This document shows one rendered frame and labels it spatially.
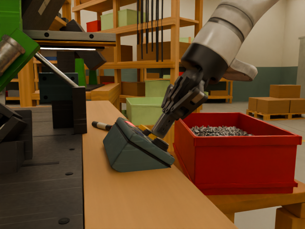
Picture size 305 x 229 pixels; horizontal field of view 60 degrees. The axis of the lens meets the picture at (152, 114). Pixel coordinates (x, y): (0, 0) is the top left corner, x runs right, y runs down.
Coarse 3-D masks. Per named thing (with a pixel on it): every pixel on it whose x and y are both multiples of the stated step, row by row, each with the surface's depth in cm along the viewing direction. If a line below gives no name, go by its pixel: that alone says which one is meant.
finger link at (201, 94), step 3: (201, 81) 41; (204, 81) 41; (198, 84) 41; (201, 84) 41; (198, 87) 40; (201, 87) 40; (189, 90) 40; (201, 90) 39; (198, 93) 39; (201, 93) 39; (204, 93) 39; (195, 96) 39; (198, 96) 39; (201, 96) 39; (192, 99) 39; (195, 99) 39; (198, 99) 39; (195, 102) 40
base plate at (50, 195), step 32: (32, 128) 68; (64, 128) 68; (32, 160) 43; (64, 160) 43; (0, 192) 32; (32, 192) 32; (64, 192) 32; (0, 224) 25; (32, 224) 25; (64, 224) 25
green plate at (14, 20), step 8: (0, 0) 44; (8, 0) 44; (16, 0) 44; (0, 8) 43; (8, 8) 44; (16, 8) 44; (0, 16) 43; (8, 16) 44; (16, 16) 44; (0, 24) 43; (8, 24) 43; (16, 24) 44; (0, 32) 43; (8, 32) 43; (0, 40) 43
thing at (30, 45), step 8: (16, 32) 43; (16, 40) 43; (24, 40) 44; (32, 40) 44; (24, 48) 43; (32, 48) 44; (40, 48) 46; (24, 56) 43; (32, 56) 45; (16, 64) 43; (24, 64) 44; (8, 72) 42; (16, 72) 44; (0, 80) 42; (8, 80) 43; (0, 88) 42
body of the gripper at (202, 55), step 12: (192, 48) 42; (204, 48) 41; (192, 60) 42; (204, 60) 41; (216, 60) 41; (192, 72) 44; (204, 72) 41; (216, 72) 42; (192, 84) 41; (204, 84) 41; (180, 96) 43
